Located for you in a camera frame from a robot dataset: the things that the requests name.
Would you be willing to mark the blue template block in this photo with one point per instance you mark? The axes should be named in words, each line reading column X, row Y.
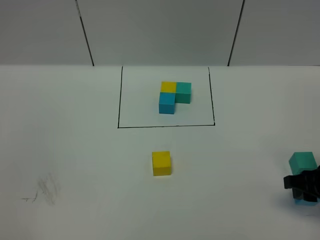
column 166, row 104

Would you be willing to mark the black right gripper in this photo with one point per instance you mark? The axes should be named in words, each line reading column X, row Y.
column 309, row 181

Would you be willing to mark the green template block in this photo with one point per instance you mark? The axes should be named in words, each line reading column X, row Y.
column 183, row 92

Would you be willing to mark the yellow template block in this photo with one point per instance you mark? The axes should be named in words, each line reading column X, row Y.
column 168, row 87

